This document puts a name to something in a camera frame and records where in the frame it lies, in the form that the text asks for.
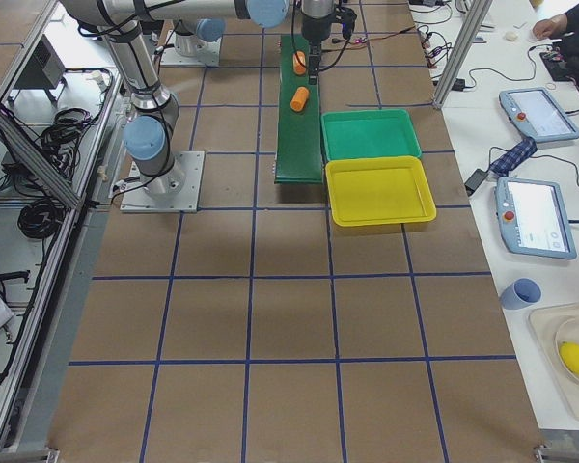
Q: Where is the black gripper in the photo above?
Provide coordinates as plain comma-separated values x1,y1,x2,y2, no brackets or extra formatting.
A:
306,34,324,85

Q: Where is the orange cylinder with label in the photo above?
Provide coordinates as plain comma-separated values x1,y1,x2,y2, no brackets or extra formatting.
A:
292,50,308,76

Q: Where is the plain orange cylinder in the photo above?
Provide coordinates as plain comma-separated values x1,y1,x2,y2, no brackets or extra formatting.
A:
289,86,310,113

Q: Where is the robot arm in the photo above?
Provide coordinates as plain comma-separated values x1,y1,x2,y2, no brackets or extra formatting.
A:
63,1,355,84
100,20,185,197

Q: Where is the green plastic tray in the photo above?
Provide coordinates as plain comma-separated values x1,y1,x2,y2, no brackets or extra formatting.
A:
321,109,422,161

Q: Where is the green conveyor belt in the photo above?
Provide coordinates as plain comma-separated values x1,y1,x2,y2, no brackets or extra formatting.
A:
275,35,323,184

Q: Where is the yellow plastic tray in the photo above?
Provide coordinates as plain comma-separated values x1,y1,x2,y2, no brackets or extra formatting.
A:
325,156,437,227

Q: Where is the black power adapter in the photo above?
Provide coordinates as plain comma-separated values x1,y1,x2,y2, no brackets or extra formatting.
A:
464,169,488,197

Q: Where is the blue checkered umbrella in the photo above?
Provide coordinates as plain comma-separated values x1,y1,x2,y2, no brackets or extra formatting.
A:
488,137,538,177

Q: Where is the teach pendant far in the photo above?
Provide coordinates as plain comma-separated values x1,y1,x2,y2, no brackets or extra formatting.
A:
498,87,579,144

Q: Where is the teach pendant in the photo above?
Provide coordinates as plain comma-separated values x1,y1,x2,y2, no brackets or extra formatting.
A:
494,177,577,260
498,87,579,144

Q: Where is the teach pendant near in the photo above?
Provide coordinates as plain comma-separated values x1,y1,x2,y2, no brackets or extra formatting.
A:
494,177,577,260

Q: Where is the blue plastic cup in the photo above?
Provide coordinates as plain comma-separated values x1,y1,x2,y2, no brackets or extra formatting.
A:
500,278,542,310

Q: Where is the beige tray with bowl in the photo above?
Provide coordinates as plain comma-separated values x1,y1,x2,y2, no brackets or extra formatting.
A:
529,303,579,420

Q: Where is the yellow lemon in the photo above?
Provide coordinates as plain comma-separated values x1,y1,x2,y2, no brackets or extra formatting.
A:
559,342,579,376

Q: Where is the red black wire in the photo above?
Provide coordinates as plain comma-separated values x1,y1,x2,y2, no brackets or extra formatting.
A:
330,26,416,49

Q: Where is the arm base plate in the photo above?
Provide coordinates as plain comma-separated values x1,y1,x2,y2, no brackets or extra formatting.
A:
120,151,205,213
161,35,222,68

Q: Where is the aluminium frame post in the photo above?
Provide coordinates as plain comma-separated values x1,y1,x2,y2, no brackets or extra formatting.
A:
432,0,492,109

